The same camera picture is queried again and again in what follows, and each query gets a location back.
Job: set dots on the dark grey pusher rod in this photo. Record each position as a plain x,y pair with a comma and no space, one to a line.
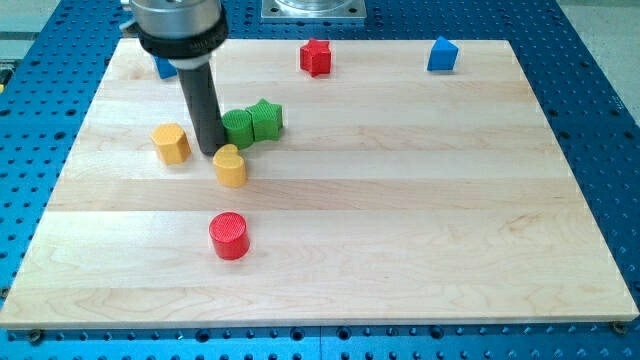
200,95

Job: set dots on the green cylinder block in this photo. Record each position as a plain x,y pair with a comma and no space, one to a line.
238,126

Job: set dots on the green star block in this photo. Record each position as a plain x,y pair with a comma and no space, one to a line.
267,120

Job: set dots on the blue block behind rod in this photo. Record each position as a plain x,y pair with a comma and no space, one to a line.
164,68

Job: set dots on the yellow hexagon block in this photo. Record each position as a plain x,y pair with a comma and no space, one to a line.
171,143

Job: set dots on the yellow heart block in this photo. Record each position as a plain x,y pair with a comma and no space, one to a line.
230,166

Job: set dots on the red star block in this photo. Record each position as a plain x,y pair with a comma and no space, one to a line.
316,57

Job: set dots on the red cylinder block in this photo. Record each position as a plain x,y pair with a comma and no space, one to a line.
229,235

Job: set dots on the blue perforated metal table plate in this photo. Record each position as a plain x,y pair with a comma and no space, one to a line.
51,90

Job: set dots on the light wooden board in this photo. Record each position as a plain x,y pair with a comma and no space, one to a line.
393,196

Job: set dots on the blue triangle block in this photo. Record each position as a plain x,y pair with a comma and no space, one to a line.
443,55

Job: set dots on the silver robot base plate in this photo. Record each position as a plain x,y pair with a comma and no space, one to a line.
274,11

